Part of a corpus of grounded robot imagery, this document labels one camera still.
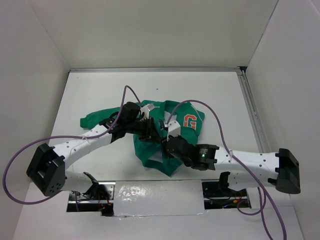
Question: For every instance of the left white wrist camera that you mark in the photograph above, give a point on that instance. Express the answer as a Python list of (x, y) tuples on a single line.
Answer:
[(145, 110)]

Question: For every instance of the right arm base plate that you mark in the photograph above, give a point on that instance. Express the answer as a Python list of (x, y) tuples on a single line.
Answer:
[(214, 198)]

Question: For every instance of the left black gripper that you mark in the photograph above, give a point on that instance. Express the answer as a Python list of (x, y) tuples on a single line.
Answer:
[(150, 134)]

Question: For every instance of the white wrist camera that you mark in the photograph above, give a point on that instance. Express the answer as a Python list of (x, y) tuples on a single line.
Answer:
[(173, 129), (145, 110)]

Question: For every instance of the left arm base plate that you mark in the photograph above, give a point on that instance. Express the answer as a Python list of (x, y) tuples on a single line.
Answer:
[(98, 201)]

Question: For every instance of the green zip jacket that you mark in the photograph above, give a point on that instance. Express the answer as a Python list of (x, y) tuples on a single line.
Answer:
[(149, 153)]

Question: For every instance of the aluminium frame rail back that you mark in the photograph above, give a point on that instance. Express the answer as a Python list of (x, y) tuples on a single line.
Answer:
[(153, 69)]

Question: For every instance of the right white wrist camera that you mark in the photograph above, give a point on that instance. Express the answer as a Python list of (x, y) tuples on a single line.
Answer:
[(173, 129)]

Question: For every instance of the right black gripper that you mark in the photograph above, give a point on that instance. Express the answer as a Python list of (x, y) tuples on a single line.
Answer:
[(163, 143)]

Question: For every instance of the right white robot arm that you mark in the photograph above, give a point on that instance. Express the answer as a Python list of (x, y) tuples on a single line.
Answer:
[(239, 169)]

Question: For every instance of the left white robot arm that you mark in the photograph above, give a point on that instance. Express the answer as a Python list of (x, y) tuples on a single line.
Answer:
[(48, 168)]

